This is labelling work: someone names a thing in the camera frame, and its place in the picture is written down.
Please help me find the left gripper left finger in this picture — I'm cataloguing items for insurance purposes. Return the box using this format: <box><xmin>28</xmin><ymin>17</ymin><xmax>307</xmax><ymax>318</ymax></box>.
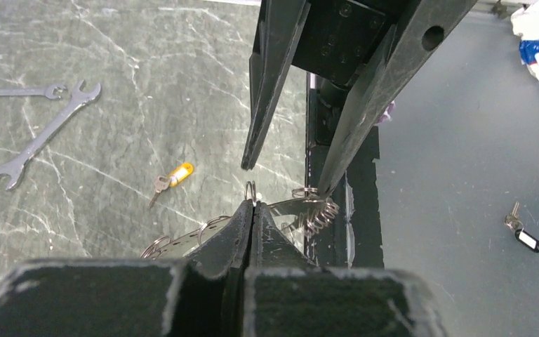
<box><xmin>187</xmin><ymin>199</ymin><xmax>255</xmax><ymax>279</ymax></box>

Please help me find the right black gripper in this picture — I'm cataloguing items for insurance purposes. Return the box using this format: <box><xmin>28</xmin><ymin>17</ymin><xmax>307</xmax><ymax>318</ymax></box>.
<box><xmin>241</xmin><ymin>0</ymin><xmax>475</xmax><ymax>197</ymax></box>

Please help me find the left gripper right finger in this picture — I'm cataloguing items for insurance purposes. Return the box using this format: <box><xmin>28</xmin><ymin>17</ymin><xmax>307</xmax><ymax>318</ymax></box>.
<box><xmin>251</xmin><ymin>202</ymin><xmax>316</xmax><ymax>269</ymax></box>

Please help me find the silver toothed key organizer ring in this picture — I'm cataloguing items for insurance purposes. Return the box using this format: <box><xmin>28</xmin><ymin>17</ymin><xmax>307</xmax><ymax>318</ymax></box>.
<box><xmin>140</xmin><ymin>185</ymin><xmax>341</xmax><ymax>260</ymax></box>

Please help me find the small silver split ring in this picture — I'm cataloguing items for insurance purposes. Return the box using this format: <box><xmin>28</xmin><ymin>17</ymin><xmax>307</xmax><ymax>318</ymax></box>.
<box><xmin>244</xmin><ymin>180</ymin><xmax>258</xmax><ymax>206</ymax></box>

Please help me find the key with yellow tag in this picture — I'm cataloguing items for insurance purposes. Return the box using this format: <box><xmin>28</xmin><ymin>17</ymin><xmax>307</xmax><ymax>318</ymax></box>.
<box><xmin>148</xmin><ymin>162</ymin><xmax>194</xmax><ymax>209</ymax></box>

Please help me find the large silver open-end wrench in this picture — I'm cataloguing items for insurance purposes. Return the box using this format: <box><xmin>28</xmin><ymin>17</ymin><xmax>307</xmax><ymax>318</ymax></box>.
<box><xmin>0</xmin><ymin>79</ymin><xmax>102</xmax><ymax>191</ymax></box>

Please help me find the small silver open-end wrench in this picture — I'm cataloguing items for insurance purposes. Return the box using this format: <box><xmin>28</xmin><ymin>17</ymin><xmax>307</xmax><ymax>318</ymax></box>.
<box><xmin>0</xmin><ymin>84</ymin><xmax>67</xmax><ymax>100</ymax></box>

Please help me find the key with black tag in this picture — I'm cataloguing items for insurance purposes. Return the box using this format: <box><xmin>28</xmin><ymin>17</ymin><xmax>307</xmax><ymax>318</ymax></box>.
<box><xmin>504</xmin><ymin>201</ymin><xmax>539</xmax><ymax>253</ymax></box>

